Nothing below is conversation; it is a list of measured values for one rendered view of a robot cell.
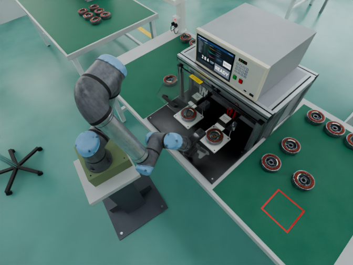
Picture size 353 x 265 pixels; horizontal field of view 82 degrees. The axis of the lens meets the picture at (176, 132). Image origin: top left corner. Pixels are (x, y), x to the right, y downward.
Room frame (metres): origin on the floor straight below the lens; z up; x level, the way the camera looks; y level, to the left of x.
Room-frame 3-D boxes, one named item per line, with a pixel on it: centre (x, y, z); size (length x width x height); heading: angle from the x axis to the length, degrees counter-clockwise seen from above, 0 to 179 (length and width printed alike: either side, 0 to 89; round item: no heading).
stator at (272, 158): (0.47, -0.54, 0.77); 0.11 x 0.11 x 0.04
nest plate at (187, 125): (0.87, -0.09, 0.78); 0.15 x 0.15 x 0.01; 36
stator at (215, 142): (0.67, -0.24, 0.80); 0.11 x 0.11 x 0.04
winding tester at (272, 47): (0.95, -0.43, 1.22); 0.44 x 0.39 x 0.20; 36
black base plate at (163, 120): (0.78, -0.18, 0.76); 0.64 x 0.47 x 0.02; 36
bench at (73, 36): (2.81, 1.07, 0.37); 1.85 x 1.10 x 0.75; 36
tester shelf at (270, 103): (0.96, -0.42, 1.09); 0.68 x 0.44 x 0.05; 36
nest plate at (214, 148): (0.67, -0.24, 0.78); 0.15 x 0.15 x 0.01; 36
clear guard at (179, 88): (0.87, -0.10, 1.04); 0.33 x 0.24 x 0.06; 126
